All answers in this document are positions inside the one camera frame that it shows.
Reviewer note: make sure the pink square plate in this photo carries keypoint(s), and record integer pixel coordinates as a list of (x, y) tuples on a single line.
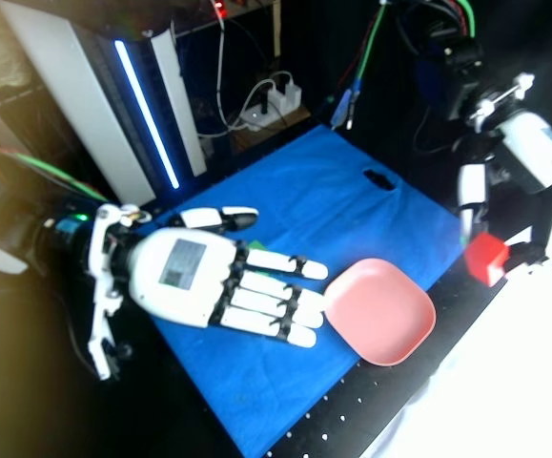
[(380, 312)]

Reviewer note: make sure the white tower with blue light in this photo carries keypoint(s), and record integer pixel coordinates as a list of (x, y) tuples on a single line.
[(89, 95)]

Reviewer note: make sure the white plug adapter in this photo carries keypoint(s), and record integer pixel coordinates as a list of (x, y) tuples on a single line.
[(287, 97)]

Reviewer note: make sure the blue cloth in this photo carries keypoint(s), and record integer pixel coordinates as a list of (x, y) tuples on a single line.
[(313, 191)]

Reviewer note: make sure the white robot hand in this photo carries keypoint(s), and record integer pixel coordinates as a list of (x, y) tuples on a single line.
[(537, 148), (180, 276)]

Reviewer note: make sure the white power strip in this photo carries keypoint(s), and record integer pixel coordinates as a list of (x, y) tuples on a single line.
[(259, 119)]

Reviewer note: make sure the red rectangular block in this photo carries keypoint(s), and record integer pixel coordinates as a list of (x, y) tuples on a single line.
[(483, 257)]

